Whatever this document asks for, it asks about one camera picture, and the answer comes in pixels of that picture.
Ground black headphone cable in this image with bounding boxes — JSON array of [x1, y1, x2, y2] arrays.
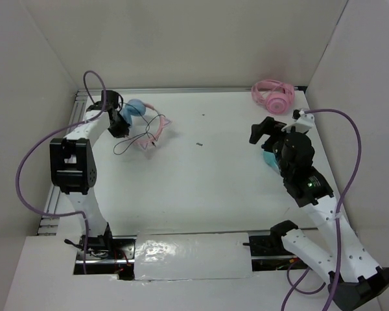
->
[[113, 102, 165, 156]]

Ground blue pink cat-ear headphones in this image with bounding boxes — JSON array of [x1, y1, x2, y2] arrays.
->
[[120, 98, 172, 153]]

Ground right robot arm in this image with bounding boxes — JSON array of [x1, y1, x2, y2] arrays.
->
[[249, 115, 389, 310]]

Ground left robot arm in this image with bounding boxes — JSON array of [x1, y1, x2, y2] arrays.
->
[[50, 90, 130, 259]]

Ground teal cat-ear headphones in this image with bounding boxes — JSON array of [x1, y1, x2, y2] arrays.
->
[[263, 146, 280, 175]]

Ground white taped cover plate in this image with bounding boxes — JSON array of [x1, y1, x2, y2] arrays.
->
[[134, 233, 252, 281]]

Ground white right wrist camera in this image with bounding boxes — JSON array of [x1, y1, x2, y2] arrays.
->
[[283, 109, 315, 133]]

